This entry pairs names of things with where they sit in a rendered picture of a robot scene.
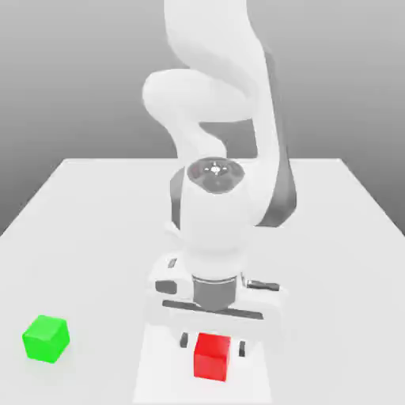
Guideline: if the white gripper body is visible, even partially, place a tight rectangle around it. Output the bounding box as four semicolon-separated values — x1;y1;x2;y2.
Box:
143;292;283;335

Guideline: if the small red cube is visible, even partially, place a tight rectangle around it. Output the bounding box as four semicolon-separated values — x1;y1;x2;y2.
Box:
192;331;232;383

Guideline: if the small green cube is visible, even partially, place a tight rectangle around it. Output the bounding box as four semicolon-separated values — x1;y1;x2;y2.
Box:
21;314;70;364

